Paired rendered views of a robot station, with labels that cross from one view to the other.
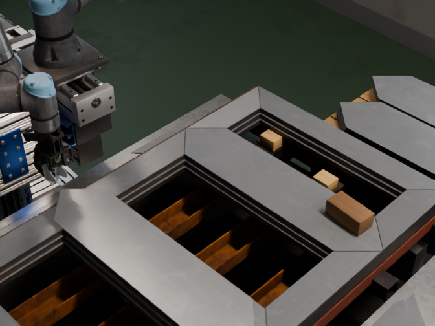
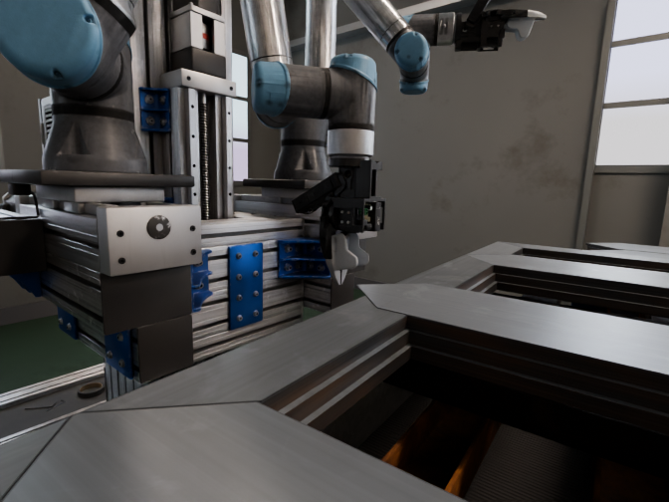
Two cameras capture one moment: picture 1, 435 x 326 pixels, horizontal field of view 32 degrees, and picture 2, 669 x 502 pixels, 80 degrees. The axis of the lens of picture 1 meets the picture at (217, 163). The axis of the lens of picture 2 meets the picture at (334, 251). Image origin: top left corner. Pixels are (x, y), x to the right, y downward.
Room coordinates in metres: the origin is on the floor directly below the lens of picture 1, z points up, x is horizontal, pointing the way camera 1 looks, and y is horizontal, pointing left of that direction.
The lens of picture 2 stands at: (0.95, 0.59, 1.03)
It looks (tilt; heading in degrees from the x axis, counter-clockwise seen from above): 10 degrees down; 350
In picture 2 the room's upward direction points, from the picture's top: 2 degrees clockwise
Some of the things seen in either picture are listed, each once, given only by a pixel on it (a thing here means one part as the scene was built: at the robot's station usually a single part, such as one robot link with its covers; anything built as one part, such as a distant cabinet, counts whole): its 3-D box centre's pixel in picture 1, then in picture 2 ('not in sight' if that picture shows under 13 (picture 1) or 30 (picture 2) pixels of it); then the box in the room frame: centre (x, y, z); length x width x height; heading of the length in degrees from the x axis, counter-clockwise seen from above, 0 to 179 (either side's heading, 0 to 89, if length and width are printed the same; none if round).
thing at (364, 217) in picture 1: (349, 213); not in sight; (1.46, -0.35, 0.89); 0.12 x 0.06 x 0.05; 40
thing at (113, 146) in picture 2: not in sight; (96, 141); (1.68, 0.87, 1.09); 0.15 x 0.15 x 0.10
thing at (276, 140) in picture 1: (271, 140); not in sight; (1.90, -0.17, 0.79); 0.06 x 0.05 x 0.04; 45
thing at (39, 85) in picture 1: (39, 96); (349, 95); (1.60, 0.46, 1.17); 0.09 x 0.08 x 0.11; 97
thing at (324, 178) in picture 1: (325, 182); not in sight; (1.69, -0.32, 0.79); 0.06 x 0.05 x 0.04; 45
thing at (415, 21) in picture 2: not in sight; (416, 32); (2.03, 0.20, 1.43); 0.11 x 0.08 x 0.09; 67
